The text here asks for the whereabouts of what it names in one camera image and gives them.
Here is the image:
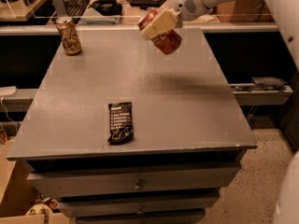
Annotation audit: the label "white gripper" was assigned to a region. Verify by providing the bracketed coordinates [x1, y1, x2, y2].
[139, 0, 214, 40]

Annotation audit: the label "red coke can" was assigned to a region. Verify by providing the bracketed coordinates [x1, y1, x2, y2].
[138, 8, 181, 55]

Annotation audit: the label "gold soda can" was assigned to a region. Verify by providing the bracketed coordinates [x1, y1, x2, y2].
[56, 17, 82, 55]

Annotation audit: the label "black headphones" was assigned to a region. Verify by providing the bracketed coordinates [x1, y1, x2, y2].
[91, 0, 122, 16]

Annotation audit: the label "black keyboard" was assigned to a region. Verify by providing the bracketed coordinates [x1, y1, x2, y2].
[51, 0, 90, 23]

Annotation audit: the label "black snack bar wrapper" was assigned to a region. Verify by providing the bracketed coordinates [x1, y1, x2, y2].
[108, 102, 134, 145]

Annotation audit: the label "grey drawer cabinet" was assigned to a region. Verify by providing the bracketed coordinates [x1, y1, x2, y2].
[7, 27, 259, 224]

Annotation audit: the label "top grey drawer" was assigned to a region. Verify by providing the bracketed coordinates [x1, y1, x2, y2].
[28, 162, 241, 197]

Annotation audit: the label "grey drawer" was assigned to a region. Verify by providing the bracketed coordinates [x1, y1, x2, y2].
[28, 162, 241, 197]
[58, 190, 220, 217]
[76, 209, 205, 224]

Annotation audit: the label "bottom grey drawer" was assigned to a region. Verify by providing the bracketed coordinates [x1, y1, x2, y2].
[76, 209, 205, 224]

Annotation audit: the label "middle grey drawer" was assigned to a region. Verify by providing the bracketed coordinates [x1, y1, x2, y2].
[58, 190, 220, 217]

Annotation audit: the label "cardboard box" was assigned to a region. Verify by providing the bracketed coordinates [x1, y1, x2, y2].
[0, 140, 69, 224]

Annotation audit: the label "grey metal post left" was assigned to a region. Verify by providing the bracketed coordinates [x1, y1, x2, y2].
[52, 0, 67, 17]

